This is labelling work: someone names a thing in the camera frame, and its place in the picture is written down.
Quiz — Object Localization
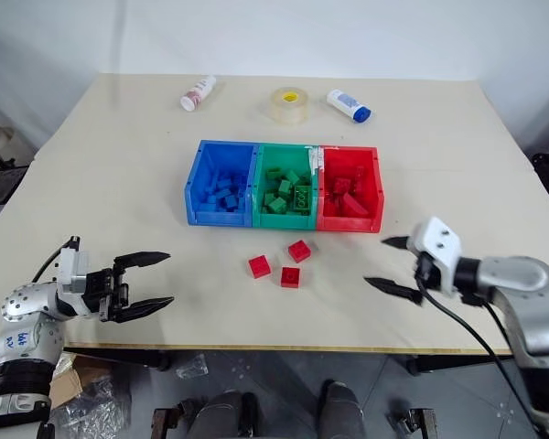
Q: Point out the green plastic bin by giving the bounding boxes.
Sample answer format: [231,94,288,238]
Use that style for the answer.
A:
[251,143,324,230]

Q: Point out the large clear plastic bag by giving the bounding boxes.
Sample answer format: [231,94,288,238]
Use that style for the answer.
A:
[48,373,135,439]

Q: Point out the white bottle with red label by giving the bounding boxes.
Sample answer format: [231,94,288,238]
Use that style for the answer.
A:
[179,74,218,112]

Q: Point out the blue plastic bin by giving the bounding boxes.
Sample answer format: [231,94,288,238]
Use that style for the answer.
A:
[183,139,261,229]

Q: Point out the black floor stand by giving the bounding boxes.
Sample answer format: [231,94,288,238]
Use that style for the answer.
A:
[0,122,29,208]

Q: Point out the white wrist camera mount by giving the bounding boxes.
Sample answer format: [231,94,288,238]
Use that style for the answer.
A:
[405,216,464,294]
[54,246,92,294]

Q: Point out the small clear plastic bag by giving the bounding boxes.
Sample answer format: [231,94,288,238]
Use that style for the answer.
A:
[175,353,210,381]

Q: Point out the green bricks in bin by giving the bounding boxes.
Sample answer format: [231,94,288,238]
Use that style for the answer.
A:
[292,184,314,214]

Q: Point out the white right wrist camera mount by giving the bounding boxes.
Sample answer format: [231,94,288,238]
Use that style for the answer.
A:
[405,216,464,294]

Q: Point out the dark metal foot bracket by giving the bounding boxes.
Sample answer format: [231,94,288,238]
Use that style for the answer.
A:
[385,405,439,439]
[151,399,199,439]

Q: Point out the long black right arm cable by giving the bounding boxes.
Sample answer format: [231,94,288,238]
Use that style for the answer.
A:
[414,273,546,439]

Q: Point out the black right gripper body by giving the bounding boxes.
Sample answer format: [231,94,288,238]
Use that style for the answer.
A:
[413,252,435,288]

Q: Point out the red plastic bin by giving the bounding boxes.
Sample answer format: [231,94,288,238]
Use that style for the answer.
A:
[315,145,386,234]

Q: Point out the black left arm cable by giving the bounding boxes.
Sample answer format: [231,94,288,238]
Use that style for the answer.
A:
[30,235,82,283]

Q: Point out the clear tape roll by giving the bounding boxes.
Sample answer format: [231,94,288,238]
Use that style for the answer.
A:
[268,86,310,125]

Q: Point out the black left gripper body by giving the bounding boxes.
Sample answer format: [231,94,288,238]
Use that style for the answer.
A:
[79,266,131,318]

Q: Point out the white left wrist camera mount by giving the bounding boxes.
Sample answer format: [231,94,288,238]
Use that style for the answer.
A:
[54,246,92,294]

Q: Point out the dark rounded shape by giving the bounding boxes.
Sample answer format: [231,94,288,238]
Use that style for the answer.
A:
[318,380,368,439]
[186,388,259,439]

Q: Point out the black table frame bar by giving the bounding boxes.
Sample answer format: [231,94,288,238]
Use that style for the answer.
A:
[404,352,517,377]
[62,347,174,372]

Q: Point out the red sloped building block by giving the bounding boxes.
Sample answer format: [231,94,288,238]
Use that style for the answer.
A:
[339,192,371,218]

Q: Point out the white bottle with blue cap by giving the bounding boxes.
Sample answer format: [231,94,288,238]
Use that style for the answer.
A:
[325,88,373,124]

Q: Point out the brown cardboard box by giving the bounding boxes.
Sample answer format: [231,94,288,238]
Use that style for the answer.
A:
[0,340,113,412]

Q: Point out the short black right arm cable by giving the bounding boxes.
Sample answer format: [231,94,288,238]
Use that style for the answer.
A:
[461,292,522,363]

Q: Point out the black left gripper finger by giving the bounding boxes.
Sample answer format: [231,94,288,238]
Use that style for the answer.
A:
[100,295,176,325]
[113,250,172,276]

